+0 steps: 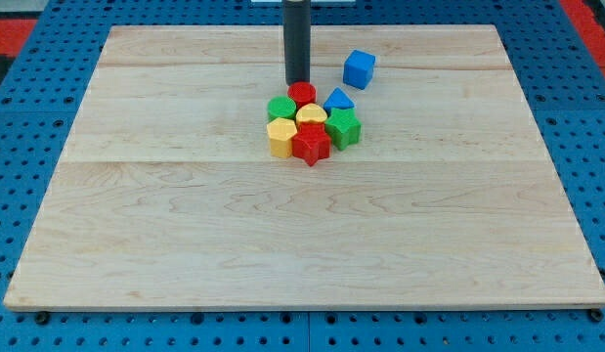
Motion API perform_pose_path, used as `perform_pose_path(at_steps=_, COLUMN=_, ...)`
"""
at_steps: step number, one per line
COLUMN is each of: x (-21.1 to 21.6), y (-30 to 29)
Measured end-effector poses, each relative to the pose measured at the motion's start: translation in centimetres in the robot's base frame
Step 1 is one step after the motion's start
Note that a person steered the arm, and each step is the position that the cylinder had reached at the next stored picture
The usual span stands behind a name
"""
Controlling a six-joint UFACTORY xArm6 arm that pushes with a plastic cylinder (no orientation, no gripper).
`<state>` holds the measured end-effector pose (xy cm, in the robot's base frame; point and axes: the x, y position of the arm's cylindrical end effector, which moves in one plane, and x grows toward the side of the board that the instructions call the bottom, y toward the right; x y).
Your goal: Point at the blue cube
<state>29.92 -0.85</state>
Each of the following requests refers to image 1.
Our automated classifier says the blue cube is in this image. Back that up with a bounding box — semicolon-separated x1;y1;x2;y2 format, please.
342;50;376;90

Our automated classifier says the red star block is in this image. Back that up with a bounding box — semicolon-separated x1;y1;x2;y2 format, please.
292;123;331;166

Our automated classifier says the yellow pentagon block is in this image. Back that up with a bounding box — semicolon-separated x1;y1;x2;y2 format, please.
267;117;298;158

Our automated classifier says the green star block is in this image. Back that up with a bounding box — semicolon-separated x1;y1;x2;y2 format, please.
324;108;362;151

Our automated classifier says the yellow heart block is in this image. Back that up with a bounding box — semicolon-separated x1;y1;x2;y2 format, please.
295;104;327;125

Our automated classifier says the green cylinder block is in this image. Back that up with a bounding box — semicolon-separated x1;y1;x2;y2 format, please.
267;96;297;122

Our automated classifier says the red cylinder block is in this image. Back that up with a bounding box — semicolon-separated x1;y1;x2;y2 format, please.
287;81;317;110

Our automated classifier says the blue triangle block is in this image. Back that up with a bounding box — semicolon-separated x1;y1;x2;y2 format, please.
323;87;355;113

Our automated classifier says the light wooden board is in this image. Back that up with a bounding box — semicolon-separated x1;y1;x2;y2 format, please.
4;24;605;312

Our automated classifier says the black cylindrical robot pointer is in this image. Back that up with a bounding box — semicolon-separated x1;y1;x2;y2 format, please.
282;0;311;85

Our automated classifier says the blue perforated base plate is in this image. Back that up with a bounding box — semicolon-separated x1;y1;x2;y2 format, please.
0;0;605;351

